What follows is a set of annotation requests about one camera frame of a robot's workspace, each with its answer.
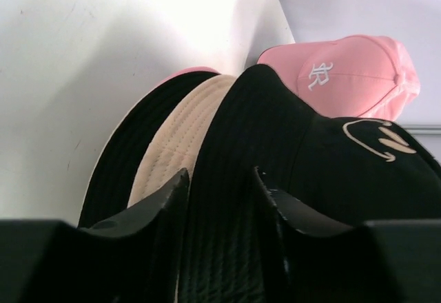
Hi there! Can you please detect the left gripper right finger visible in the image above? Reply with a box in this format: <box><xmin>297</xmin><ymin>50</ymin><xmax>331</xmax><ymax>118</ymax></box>
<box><xmin>254</xmin><ymin>169</ymin><xmax>440</xmax><ymax>302</ymax></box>

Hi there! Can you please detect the black cap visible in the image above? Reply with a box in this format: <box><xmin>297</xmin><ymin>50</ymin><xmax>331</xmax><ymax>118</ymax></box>
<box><xmin>178</xmin><ymin>65</ymin><xmax>440</xmax><ymax>302</ymax></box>

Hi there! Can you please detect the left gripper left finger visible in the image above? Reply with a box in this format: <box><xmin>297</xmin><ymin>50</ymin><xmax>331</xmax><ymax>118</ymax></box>
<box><xmin>1</xmin><ymin>169</ymin><xmax>189</xmax><ymax>302</ymax></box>

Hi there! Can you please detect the black hat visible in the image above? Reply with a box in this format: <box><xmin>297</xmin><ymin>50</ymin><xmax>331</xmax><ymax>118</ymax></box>
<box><xmin>78</xmin><ymin>67</ymin><xmax>219</xmax><ymax>228</ymax></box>

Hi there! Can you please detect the beige bucket hat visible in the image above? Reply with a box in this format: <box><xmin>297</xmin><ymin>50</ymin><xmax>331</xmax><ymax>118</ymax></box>
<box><xmin>127</xmin><ymin>74</ymin><xmax>236</xmax><ymax>207</ymax></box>

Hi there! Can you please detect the right frame post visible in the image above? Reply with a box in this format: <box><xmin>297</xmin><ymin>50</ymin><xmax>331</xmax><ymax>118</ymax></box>
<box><xmin>403</xmin><ymin>125</ymin><xmax>441</xmax><ymax>136</ymax></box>

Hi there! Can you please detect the light pink hat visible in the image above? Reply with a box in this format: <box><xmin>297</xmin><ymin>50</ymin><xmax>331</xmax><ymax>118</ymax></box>
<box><xmin>258</xmin><ymin>34</ymin><xmax>420</xmax><ymax>121</ymax></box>

